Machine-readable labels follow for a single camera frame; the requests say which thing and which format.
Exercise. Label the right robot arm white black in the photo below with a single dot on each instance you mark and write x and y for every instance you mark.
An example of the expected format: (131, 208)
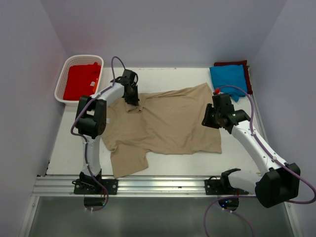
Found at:
(278, 181)

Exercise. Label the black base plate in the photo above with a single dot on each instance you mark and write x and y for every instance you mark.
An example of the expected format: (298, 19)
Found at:
(221, 186)
(111, 186)

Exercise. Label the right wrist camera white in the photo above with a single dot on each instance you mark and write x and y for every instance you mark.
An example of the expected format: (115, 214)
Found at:
(217, 91)

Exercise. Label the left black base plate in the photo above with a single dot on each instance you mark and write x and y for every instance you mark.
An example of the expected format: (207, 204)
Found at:
(111, 186)

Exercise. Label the beige polo shirt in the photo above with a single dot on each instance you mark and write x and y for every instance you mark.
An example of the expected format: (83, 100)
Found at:
(168, 123)

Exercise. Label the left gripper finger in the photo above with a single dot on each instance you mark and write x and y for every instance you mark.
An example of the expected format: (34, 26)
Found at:
(128, 100)
(135, 102)

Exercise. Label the white plastic laundry basket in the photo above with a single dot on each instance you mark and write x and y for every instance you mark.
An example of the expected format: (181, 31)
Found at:
(62, 81)

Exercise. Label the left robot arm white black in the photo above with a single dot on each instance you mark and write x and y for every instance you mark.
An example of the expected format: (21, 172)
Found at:
(90, 123)

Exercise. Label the folded blue t shirt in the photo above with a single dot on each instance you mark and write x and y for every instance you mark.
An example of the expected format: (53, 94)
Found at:
(229, 75)

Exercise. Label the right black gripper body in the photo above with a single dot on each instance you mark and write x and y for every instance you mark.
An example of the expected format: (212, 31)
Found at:
(217, 114)

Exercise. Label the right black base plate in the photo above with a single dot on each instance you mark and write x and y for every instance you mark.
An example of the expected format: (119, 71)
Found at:
(221, 186)

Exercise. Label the aluminium mounting rail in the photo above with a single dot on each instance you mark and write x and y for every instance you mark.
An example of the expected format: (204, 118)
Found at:
(131, 186)

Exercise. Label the red t shirt in basket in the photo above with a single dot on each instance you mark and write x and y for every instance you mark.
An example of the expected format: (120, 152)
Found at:
(81, 81)

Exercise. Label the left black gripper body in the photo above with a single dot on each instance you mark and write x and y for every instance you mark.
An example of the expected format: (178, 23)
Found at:
(134, 91)

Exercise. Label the folded dark red t shirt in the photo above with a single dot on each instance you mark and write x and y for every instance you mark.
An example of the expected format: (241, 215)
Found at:
(246, 72)

